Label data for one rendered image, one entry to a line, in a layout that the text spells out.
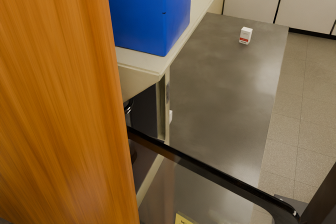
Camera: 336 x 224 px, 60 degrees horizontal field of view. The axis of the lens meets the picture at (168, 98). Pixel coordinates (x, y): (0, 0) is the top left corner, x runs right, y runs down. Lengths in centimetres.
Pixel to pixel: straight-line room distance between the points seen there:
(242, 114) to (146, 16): 83
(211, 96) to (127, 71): 84
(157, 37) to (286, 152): 204
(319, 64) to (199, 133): 245
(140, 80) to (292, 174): 193
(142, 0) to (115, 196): 28
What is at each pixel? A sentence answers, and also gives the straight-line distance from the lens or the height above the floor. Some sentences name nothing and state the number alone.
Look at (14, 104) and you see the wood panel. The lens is 42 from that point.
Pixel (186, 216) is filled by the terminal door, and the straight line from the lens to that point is 54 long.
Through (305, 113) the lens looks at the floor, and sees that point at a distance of 270.
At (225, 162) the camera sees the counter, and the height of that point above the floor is 94.
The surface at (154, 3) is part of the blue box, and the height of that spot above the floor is 158.
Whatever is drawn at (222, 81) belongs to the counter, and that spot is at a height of 94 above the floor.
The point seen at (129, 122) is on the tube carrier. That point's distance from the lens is 75.
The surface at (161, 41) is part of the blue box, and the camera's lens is 37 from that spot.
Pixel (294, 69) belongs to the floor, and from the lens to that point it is 318.
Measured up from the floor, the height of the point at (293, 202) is 1.
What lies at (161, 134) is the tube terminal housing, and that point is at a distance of 94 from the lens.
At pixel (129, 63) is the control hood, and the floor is 151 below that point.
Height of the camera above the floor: 172
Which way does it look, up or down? 42 degrees down
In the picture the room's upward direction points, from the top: straight up
